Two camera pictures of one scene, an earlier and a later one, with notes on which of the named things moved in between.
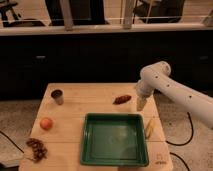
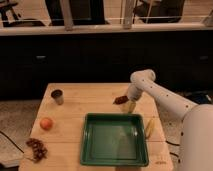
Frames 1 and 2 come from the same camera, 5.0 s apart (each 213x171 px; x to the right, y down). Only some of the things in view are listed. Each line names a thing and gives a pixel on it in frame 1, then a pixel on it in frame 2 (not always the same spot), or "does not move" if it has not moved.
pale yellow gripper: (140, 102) -> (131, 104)
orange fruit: (46, 123) does not move
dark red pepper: (121, 99) does not move
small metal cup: (58, 95) does not move
